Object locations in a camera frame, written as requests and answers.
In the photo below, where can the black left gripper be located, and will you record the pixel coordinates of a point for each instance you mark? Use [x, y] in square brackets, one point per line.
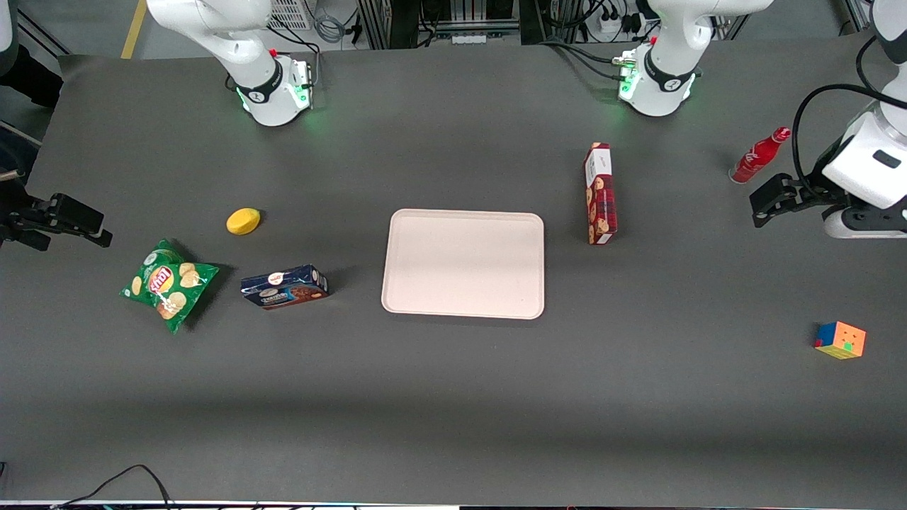
[812, 193]

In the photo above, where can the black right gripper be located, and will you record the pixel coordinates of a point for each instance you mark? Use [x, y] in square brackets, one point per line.
[20, 218]

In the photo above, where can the red cookie box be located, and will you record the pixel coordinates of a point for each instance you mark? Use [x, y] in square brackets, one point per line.
[599, 195]

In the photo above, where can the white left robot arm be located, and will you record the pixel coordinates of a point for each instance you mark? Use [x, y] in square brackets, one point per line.
[659, 85]

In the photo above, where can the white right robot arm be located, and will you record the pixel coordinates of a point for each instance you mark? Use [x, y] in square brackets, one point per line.
[266, 92]

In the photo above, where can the dark blue cookie box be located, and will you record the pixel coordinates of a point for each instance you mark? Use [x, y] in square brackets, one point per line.
[283, 287]

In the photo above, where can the white perforated box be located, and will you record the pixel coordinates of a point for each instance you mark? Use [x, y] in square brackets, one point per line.
[290, 13]

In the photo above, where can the beige plastic tray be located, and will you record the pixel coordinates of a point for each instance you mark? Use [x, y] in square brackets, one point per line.
[464, 263]

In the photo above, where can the red cola bottle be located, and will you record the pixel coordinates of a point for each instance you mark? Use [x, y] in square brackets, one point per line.
[757, 157]

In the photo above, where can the green chips bag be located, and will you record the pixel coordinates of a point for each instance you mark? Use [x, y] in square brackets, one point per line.
[168, 285]

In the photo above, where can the yellow round sponge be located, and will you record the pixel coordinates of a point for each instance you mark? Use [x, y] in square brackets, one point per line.
[243, 221]

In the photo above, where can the colourful puzzle cube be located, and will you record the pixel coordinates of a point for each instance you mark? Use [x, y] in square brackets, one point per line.
[840, 341]

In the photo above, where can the small white power strip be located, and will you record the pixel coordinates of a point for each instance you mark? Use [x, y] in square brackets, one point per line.
[469, 38]

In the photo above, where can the aluminium equipment rack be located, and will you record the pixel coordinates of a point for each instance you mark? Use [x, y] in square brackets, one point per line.
[439, 18]

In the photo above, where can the grey table mat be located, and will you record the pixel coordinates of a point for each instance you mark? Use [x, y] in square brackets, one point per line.
[453, 404]

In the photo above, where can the silver wrist camera bar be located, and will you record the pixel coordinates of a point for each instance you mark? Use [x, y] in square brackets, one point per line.
[868, 223]

